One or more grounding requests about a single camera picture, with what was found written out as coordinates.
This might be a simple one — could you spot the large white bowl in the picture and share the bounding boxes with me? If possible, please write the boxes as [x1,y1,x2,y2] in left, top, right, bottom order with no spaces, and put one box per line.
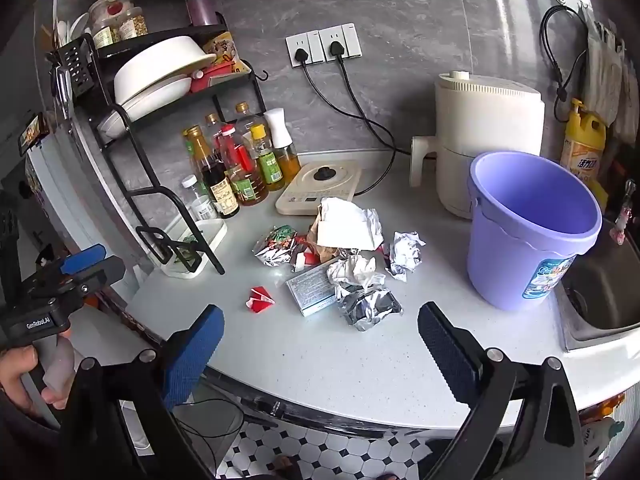
[114,36,217,105]

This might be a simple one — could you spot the black grater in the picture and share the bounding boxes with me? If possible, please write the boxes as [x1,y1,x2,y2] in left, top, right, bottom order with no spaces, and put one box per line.
[59,37,97,97]

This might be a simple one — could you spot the small phone screen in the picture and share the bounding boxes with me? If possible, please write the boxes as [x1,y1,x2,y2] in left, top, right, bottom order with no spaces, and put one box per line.
[17,112,51,157]

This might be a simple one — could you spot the beige induction cooker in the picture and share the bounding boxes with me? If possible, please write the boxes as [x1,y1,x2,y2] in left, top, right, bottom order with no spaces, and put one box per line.
[275,160,363,217]

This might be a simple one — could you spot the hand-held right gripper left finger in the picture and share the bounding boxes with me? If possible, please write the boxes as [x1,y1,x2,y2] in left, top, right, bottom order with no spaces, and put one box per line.
[59,304,226,480]

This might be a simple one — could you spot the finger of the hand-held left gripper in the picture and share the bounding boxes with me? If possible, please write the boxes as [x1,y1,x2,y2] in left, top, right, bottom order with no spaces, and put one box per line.
[56,243,107,277]
[70,255,127,293]

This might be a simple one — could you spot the person's left hand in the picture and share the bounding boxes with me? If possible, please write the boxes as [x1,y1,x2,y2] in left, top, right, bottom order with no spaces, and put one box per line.
[0,327,76,412]

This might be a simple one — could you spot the looped black cable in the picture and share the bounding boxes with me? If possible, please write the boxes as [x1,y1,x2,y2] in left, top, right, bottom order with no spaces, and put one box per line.
[540,5,589,107]

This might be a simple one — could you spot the white cardboard box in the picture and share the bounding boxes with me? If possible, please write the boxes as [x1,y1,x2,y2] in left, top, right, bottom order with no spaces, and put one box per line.
[286,262,342,317]

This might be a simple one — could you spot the small white cap jar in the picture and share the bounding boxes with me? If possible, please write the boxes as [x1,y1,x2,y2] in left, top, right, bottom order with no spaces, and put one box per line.
[181,175,219,221]

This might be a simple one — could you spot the tall cooking oil bottle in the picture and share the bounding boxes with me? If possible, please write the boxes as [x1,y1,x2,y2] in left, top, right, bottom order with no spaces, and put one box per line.
[235,102,266,161]

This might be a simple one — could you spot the dark soy sauce bottle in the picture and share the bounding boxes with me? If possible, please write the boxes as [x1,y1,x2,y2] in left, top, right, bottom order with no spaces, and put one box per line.
[182,126,241,219]

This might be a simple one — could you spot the white drip tray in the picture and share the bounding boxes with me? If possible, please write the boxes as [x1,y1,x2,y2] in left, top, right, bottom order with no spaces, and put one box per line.
[161,219,229,279]

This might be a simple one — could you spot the white plate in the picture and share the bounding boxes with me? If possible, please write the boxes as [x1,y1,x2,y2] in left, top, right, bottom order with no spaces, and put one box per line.
[117,76,194,122]

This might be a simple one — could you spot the silver wrapper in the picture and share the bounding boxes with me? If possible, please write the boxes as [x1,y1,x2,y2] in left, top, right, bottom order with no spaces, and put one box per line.
[327,255,382,293]

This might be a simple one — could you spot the white air fryer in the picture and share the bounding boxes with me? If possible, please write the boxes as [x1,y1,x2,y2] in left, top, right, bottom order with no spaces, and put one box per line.
[410,71,546,219]

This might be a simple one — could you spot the brown paper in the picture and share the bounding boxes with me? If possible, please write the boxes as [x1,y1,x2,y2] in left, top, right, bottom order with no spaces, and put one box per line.
[302,220,362,264]

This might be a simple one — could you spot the yellow dish soap bottle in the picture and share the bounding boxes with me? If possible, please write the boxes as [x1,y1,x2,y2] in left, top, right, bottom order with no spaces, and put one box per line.
[560,98,607,183]

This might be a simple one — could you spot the red white snack wrapper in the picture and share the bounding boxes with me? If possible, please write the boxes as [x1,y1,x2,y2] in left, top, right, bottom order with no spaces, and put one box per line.
[294,247,326,274]

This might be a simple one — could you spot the white wall socket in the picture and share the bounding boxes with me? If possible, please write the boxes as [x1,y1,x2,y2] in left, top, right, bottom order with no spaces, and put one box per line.
[286,31,321,67]
[319,23,362,62]

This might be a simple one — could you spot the small red carton piece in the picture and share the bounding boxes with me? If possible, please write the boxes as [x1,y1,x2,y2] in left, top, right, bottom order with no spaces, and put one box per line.
[243,286,276,314]

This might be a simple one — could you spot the orange snack packets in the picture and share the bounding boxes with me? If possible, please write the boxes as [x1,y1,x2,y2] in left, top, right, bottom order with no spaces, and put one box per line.
[192,31,252,92]

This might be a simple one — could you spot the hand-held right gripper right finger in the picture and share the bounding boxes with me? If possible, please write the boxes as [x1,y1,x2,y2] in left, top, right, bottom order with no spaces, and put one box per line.
[417,301,586,480]

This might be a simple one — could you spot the foil ball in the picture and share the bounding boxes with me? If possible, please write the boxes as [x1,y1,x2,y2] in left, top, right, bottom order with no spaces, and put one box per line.
[387,231,427,281]

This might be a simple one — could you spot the steel sink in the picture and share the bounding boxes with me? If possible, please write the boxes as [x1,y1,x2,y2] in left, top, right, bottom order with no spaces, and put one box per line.
[556,215,640,352]

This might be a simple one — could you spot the white paper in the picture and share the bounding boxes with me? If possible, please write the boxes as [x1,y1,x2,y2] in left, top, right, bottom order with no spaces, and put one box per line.
[314,197,385,252]

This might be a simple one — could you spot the green label yellow cap bottle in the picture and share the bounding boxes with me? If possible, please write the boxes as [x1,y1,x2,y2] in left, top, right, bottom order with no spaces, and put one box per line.
[250,124,286,192]

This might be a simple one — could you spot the black power cable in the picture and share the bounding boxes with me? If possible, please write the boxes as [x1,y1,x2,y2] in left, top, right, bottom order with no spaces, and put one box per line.
[295,47,412,156]
[327,42,398,196]

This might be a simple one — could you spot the faucet with pink tip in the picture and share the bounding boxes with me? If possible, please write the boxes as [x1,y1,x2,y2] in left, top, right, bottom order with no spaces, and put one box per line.
[610,179,637,246]

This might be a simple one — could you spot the hanging plastic bags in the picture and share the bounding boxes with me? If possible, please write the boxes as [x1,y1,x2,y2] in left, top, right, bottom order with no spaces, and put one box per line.
[584,9,627,123]

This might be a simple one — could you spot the white cap oil sprayer bottle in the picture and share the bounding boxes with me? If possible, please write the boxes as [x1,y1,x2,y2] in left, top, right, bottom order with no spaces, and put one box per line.
[264,108,302,184]

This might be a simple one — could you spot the printed foil wrapper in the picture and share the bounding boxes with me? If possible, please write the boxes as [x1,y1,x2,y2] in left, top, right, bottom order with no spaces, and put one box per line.
[252,225,301,267]

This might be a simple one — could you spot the pink plastic bottle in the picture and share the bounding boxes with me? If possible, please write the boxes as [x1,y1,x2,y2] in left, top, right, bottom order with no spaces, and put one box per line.
[187,0,221,27]

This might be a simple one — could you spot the purple plastic bucket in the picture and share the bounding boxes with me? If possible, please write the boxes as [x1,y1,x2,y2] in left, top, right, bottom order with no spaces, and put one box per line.
[466,151,603,312]

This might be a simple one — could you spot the black dish rack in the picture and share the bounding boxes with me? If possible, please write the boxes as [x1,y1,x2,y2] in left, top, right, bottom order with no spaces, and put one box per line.
[47,10,271,277]

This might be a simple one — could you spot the glass spice jars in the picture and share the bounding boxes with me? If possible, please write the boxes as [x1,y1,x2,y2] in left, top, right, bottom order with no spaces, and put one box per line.
[90,6,149,49]

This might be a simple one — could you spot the red cap sauce bottle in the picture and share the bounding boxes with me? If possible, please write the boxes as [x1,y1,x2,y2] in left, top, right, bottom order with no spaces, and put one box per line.
[218,125,253,181]

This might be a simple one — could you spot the silver foil pouch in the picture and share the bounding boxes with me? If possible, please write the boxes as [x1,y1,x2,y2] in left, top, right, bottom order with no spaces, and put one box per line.
[335,284,404,332]

